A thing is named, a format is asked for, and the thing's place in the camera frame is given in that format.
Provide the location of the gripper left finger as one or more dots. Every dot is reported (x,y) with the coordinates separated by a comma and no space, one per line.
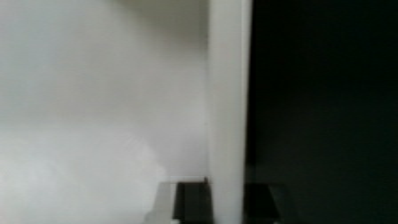
(183,203)

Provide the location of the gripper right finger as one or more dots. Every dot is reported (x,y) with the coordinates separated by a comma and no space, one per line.
(269,207)

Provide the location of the white square tabletop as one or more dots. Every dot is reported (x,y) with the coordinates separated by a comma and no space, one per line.
(123,97)

